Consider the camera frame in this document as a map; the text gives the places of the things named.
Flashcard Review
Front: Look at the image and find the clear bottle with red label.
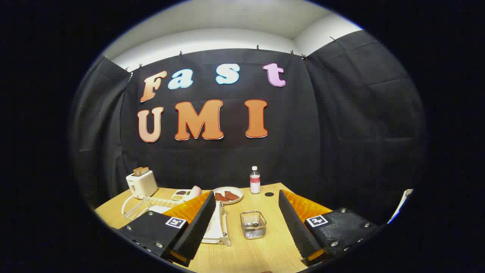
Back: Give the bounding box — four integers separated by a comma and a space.
250, 166, 261, 195

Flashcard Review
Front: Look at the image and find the cream toaster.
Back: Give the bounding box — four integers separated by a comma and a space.
126, 170, 158, 199

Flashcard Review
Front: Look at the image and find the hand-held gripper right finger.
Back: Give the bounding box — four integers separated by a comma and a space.
278, 190, 379, 267

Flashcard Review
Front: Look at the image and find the white plate with meat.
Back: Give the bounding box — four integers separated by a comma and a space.
212, 187, 244, 206

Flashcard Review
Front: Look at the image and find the white sheet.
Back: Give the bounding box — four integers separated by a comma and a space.
388, 189, 413, 224

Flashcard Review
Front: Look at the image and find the metal wire basket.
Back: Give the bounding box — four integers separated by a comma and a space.
240, 211, 267, 240

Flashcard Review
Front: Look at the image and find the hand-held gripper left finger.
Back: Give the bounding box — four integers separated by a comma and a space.
117, 191, 216, 267

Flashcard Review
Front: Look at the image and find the white wire dish rack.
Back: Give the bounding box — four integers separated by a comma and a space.
121, 194, 231, 247

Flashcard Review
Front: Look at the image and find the black backdrop cloth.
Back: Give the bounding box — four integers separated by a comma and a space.
70, 30, 429, 224

